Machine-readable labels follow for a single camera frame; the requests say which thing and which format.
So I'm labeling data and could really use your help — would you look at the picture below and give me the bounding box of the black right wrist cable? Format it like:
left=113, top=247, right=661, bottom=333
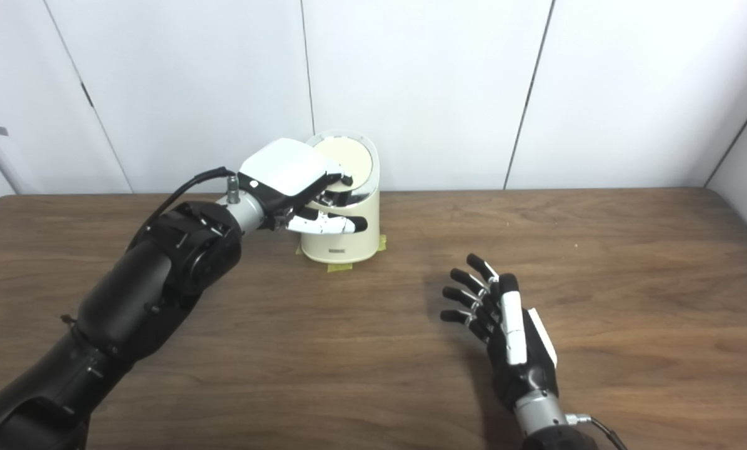
left=566, top=412, right=630, bottom=450

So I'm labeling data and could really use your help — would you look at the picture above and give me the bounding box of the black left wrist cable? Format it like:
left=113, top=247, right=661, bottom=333
left=136, top=166, right=243, bottom=235

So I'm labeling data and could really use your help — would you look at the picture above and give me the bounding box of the cream-colored cylindrical bin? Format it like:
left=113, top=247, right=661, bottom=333
left=299, top=130, right=381, bottom=264

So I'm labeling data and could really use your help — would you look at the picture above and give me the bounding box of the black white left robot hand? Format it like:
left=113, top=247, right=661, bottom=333
left=238, top=138, right=369, bottom=236

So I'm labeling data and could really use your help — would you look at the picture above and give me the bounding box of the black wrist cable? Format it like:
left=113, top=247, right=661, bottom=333
left=566, top=412, right=630, bottom=450
left=136, top=166, right=243, bottom=235

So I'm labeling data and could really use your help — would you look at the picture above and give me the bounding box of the cream round bin lid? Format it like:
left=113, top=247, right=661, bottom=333
left=314, top=134, right=374, bottom=191

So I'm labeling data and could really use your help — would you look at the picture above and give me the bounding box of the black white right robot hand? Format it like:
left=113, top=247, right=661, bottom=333
left=440, top=253, right=559, bottom=413

